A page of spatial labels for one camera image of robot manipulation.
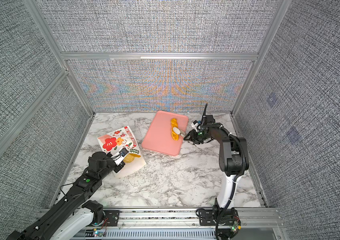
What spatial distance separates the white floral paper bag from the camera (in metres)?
0.87

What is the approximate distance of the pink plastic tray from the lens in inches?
40.1

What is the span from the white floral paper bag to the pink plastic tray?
0.40 feet
